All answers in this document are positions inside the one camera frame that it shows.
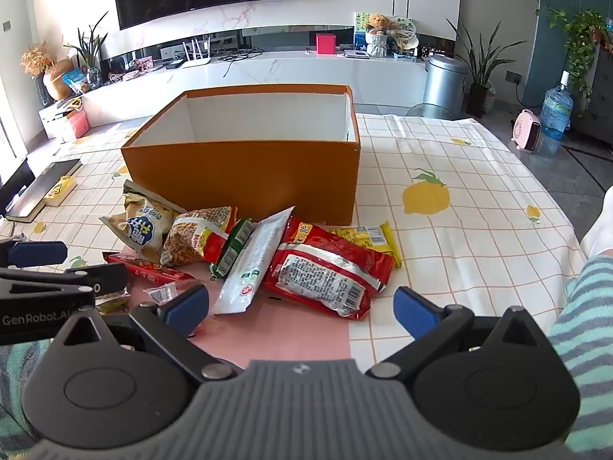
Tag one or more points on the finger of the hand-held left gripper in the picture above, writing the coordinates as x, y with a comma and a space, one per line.
38, 252
105, 276

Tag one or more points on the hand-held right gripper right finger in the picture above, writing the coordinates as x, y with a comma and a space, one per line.
410, 309

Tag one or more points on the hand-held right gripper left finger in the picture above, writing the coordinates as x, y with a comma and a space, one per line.
184, 309

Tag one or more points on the beige chip bag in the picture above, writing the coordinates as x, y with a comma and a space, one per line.
139, 230

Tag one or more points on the orange cardboard box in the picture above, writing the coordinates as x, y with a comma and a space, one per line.
268, 172

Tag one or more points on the small yellow wrapper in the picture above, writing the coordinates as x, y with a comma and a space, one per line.
112, 304

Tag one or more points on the small clear wrapper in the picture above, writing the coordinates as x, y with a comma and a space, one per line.
160, 292

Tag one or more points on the long red stick packet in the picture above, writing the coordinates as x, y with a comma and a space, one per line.
158, 273

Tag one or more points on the yellow rectangular box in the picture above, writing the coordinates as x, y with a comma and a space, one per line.
60, 190

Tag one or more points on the black book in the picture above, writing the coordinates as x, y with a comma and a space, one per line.
40, 187

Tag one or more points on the orange noodle snack packet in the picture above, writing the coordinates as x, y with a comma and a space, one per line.
191, 242

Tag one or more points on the lemon print tablecloth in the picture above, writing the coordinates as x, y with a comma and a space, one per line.
455, 249

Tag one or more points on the long white snack packet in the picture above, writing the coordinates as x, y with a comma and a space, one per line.
249, 268

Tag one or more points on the yellow snack packet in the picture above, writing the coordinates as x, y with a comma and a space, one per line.
378, 239

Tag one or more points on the green snack packet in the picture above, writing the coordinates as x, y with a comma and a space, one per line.
234, 244

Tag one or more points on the red snack packet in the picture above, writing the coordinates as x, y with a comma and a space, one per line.
345, 244

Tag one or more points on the red packet white label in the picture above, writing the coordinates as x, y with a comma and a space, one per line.
321, 282

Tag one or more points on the pink mat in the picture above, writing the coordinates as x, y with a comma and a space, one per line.
287, 338

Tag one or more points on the pink cardboard box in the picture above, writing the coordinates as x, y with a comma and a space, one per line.
67, 122

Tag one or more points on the orange round vase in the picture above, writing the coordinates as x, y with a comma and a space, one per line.
58, 81

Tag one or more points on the blue snack bag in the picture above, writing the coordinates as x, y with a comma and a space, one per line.
76, 81

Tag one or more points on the dried flower bouquet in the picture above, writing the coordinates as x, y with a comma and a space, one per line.
36, 57

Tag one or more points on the green plant in glass vase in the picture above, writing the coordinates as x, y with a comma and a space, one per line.
91, 57

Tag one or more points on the white sock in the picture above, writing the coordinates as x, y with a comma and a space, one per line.
598, 235

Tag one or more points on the pink space heater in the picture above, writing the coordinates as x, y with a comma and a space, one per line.
526, 129

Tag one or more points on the silver trash can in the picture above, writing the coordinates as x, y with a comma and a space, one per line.
443, 86

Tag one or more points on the potted long-leaf plant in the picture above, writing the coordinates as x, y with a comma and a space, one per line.
479, 91

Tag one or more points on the white router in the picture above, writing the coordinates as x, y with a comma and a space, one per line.
196, 61

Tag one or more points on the blue water jug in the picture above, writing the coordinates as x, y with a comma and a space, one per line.
555, 110

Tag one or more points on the white TV console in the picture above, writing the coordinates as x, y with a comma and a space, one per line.
268, 76

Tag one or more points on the teddy bear in white wrap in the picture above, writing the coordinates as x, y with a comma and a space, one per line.
377, 33

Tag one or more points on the red square box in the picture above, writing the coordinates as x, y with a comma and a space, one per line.
325, 44

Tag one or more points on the dark cabinet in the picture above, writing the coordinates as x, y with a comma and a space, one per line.
596, 100

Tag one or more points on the green picture card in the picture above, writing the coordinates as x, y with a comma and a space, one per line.
359, 33

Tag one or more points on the round decorative fan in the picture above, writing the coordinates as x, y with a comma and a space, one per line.
402, 28

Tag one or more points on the hanging green leafy plant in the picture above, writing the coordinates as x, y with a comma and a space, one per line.
582, 33

